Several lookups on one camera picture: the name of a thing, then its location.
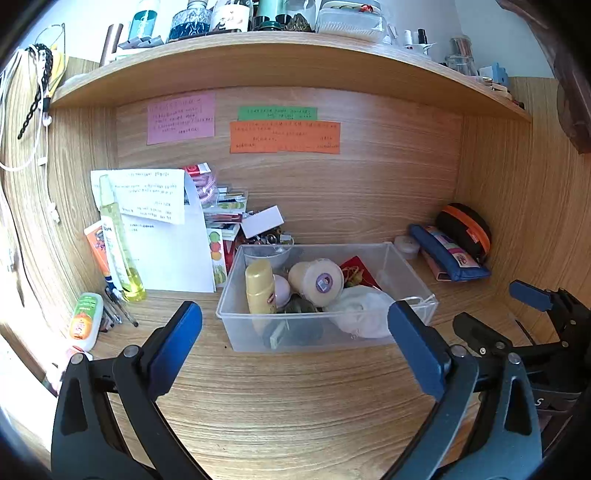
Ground clear pen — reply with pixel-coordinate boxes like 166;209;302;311
104;288;124;325

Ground teal bottle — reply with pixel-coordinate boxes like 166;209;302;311
128;0;161;42

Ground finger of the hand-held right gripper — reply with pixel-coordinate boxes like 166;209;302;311
452;312;568;365
509;280;591;341

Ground green spray bottle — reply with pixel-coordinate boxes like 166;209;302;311
283;295;325;346

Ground pink beaded cord packet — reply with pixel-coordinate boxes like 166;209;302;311
185;164;219;208

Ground teal jar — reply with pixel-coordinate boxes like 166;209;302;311
255;0;286;20

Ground pens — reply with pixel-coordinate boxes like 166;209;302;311
111;288;139;328

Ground dark glass bottle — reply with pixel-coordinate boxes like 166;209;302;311
167;0;213;42

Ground green paper note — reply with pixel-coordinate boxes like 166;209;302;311
238;106;318;122

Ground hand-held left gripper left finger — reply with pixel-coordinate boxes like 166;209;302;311
51;301;213;480

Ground white cloth pouch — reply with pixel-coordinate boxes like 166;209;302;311
323;286;397;340

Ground white cardboard box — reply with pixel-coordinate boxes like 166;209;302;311
241;206;283;239

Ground fruit sticker sheet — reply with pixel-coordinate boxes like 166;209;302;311
208;228;230;285

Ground blue pencil case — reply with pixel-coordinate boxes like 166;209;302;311
409;224;491;281

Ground white cable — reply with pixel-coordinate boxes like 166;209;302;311
0;23;65;172

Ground black chain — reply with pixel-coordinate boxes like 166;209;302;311
17;44;54;140

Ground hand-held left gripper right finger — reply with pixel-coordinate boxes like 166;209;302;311
383;300;543;480

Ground white paper sheet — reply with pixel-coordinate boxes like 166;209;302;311
90;168;217;293

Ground clear plastic storage box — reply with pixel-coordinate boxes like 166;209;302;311
216;242;438;354

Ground clear bowl of marbles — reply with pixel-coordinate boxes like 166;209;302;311
243;244;294;269

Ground red velvet pouch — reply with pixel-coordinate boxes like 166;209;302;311
341;256;382;289

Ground wooden shelf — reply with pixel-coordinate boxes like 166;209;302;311
48;31;534;123

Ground white green tube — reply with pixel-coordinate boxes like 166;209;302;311
69;292;104;352

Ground pink paper note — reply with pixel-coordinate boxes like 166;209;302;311
147;92;216;145

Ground pile of sticker packets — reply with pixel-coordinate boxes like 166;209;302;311
203;187;250;232

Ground white round container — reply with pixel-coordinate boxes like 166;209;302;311
394;235;421;260

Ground pink booklet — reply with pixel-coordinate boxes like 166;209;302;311
422;251;452;282

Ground dark brown blurred object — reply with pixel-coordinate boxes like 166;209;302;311
496;0;591;154

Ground tan lotion bottle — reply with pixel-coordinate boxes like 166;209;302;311
245;259;278;334

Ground clear lidded food container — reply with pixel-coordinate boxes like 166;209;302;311
316;0;387;43

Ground glass cup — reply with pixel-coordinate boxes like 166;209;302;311
445;37;478;75

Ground cream round bottle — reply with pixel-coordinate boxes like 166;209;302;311
288;259;345;305

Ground yellow liquid bottle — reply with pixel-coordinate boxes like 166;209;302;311
99;175;147;303

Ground orange paper note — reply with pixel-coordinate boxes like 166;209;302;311
230;121;341;154

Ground black orange zip case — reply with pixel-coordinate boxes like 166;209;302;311
436;203;492;265

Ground orange white tube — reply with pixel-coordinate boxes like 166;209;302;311
84;220;114;291

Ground small green black item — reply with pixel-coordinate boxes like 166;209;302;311
265;323;290;350

